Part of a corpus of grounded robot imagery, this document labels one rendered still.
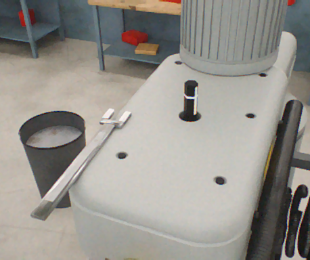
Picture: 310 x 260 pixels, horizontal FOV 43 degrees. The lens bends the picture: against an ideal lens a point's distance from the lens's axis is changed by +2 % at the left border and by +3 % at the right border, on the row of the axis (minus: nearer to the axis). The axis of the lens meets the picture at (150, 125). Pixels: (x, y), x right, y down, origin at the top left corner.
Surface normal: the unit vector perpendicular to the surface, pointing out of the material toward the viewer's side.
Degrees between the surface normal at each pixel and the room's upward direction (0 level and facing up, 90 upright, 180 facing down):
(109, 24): 90
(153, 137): 0
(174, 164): 0
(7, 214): 0
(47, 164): 94
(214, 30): 90
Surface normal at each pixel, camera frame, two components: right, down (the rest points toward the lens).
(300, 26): -0.39, 0.53
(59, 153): 0.38, 0.57
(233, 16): -0.15, 0.56
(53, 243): -0.03, -0.82
